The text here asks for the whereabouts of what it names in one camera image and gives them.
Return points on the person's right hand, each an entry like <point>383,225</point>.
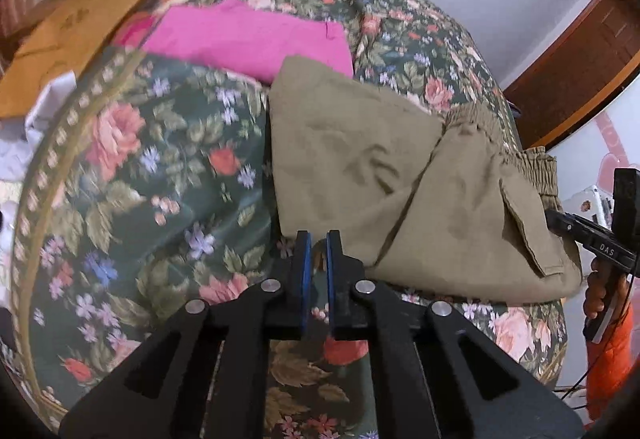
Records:
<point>596,291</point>

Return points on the white crumpled cloth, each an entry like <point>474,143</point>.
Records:
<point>21,136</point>

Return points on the floral green bedspread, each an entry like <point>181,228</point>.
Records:
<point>154,185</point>

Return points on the olive khaki pants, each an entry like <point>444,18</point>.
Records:
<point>436,203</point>

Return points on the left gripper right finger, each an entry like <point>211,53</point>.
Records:
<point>350,294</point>

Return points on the brown wooden door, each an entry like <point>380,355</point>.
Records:
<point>580,72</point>

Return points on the folded pink garment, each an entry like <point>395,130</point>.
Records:
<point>232,35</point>

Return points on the orange sleeve forearm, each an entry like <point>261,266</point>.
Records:
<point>611,362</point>

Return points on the white sticker covered box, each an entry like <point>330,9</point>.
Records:
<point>593,204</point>

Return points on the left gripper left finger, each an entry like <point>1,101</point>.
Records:
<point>294,303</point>

